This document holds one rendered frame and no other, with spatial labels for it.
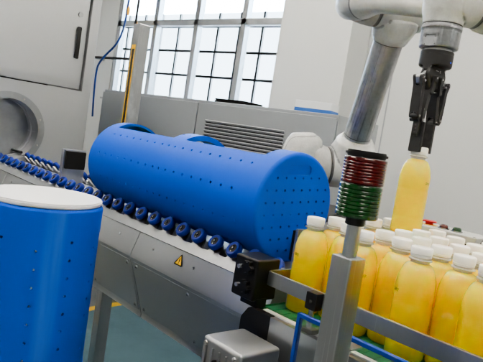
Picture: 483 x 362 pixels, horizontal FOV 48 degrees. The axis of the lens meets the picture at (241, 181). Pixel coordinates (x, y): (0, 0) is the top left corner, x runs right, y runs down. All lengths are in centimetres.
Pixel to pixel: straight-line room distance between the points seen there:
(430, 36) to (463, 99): 283
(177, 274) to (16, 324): 44
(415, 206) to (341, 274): 52
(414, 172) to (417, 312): 40
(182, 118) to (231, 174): 246
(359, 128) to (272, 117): 133
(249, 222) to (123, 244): 58
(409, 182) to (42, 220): 83
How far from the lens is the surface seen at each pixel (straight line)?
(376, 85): 199
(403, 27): 192
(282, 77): 453
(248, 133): 341
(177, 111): 387
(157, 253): 164
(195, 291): 148
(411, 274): 103
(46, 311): 136
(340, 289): 84
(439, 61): 134
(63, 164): 242
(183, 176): 152
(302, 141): 204
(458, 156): 413
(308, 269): 117
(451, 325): 104
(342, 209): 82
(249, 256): 118
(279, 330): 114
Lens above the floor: 125
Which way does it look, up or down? 5 degrees down
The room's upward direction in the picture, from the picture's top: 9 degrees clockwise
